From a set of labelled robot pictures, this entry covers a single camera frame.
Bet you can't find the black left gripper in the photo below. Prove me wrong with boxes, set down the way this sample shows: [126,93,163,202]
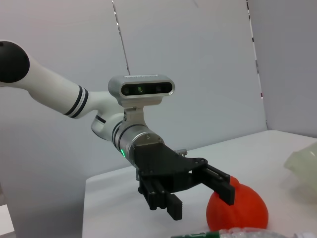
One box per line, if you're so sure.
[132,142,235,221]

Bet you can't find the red-orange orange fruit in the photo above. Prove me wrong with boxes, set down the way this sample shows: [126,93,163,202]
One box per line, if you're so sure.
[206,176,269,230]

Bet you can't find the clear green-label water bottle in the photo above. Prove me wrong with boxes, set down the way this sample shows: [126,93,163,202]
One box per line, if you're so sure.
[170,221,317,238]

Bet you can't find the translucent wavy glass fruit plate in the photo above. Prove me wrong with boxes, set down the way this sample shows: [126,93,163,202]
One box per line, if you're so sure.
[284,141,317,204]

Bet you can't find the silver left wrist depth camera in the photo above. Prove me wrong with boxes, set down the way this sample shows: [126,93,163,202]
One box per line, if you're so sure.
[107,73,175,108]

